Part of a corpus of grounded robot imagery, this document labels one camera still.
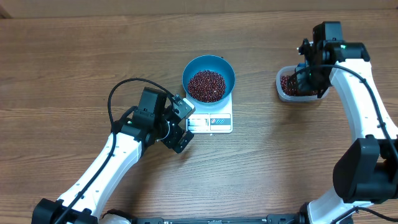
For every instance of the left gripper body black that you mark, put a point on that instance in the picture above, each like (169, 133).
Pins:
(167, 134)

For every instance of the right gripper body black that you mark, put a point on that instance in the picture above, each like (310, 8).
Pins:
(316, 81)

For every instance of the blue plastic measuring scoop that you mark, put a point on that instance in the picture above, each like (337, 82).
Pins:
(300, 67)

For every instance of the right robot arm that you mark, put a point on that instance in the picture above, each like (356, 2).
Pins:
(367, 172)

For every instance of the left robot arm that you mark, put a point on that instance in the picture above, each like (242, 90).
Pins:
(138, 128)

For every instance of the white digital kitchen scale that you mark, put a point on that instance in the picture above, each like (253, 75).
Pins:
(211, 118)

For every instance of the blue metal bowl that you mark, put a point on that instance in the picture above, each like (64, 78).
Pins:
(213, 63)

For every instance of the clear plastic food container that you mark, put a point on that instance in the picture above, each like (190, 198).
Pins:
(291, 95)

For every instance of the red beans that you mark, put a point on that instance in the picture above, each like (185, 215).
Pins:
(207, 86)

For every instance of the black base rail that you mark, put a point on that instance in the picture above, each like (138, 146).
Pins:
(217, 220)

